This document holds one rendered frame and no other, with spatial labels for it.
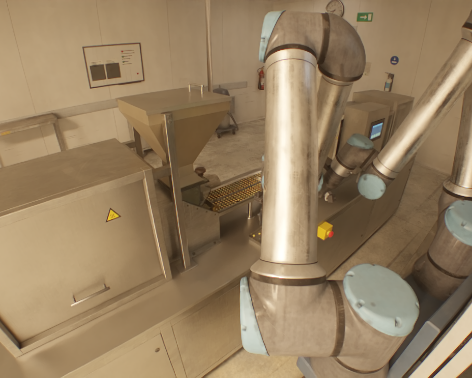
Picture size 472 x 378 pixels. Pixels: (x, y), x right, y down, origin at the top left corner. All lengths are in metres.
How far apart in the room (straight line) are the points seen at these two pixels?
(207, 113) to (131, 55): 3.98
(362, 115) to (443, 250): 0.98
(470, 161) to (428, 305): 0.46
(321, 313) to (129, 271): 0.81
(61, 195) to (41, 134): 3.95
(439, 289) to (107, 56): 4.76
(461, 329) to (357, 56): 0.58
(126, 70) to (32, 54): 1.40
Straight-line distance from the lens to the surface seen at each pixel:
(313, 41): 0.63
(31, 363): 1.21
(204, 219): 1.27
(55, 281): 1.07
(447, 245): 0.92
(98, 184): 0.87
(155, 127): 0.93
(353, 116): 1.70
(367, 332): 0.54
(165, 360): 1.35
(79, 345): 1.16
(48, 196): 0.89
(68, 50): 4.72
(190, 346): 1.39
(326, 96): 0.75
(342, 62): 0.67
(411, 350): 0.70
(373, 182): 0.90
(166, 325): 1.15
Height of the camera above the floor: 1.71
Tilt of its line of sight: 30 degrees down
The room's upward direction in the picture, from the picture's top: straight up
